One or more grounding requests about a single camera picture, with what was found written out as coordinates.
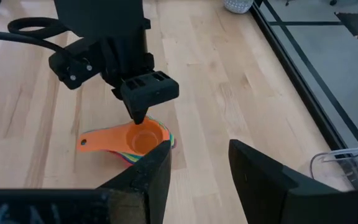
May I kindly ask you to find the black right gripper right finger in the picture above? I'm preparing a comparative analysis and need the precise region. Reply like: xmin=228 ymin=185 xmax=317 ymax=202
xmin=228 ymin=139 xmax=358 ymax=224

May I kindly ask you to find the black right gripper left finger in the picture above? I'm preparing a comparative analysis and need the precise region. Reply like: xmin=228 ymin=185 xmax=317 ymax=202
xmin=0 ymin=140 xmax=173 ymax=224

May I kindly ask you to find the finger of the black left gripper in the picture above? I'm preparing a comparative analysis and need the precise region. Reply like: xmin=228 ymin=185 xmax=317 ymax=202
xmin=119 ymin=70 xmax=180 ymax=126

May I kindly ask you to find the green measuring cup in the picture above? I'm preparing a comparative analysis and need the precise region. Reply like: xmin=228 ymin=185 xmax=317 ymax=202
xmin=126 ymin=119 xmax=175 ymax=164

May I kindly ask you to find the orange measuring cup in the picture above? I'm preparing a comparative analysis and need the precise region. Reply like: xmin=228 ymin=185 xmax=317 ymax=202
xmin=76 ymin=116 xmax=171 ymax=157

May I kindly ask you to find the clear plastic basket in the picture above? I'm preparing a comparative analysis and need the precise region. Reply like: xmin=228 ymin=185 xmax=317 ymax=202
xmin=309 ymin=146 xmax=358 ymax=191

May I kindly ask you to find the green potted plant white pot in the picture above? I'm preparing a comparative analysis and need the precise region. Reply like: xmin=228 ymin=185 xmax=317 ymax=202
xmin=223 ymin=0 xmax=255 ymax=15

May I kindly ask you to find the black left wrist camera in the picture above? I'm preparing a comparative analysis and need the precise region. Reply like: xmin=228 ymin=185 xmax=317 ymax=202
xmin=48 ymin=39 xmax=103 ymax=91

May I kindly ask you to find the black camera cable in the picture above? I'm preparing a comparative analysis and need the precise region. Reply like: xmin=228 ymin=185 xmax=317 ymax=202
xmin=0 ymin=17 xmax=73 ymax=54

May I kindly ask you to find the black aluminium table frame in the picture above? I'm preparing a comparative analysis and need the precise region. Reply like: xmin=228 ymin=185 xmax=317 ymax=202
xmin=249 ymin=0 xmax=358 ymax=152

